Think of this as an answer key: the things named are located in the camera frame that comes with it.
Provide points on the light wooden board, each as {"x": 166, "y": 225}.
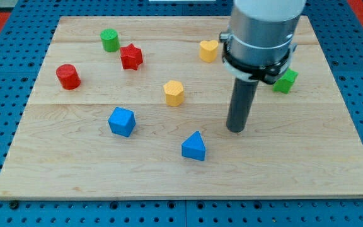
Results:
{"x": 300, "y": 145}

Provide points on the blue cube block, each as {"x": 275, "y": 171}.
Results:
{"x": 122, "y": 122}

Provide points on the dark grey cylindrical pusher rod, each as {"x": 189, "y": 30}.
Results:
{"x": 240, "y": 104}

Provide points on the yellow heart block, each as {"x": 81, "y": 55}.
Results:
{"x": 208, "y": 50}

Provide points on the green cylinder block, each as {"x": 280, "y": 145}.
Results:
{"x": 109, "y": 39}

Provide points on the red cylinder block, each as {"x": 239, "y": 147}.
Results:
{"x": 68, "y": 76}

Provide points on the yellow hexagon block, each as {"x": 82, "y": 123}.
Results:
{"x": 174, "y": 93}

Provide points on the blue triangle block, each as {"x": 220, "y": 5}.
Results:
{"x": 194, "y": 147}

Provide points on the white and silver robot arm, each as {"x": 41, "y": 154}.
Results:
{"x": 258, "y": 42}

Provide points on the green star block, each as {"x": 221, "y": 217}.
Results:
{"x": 285, "y": 83}

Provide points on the red star block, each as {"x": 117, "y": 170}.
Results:
{"x": 131, "y": 57}

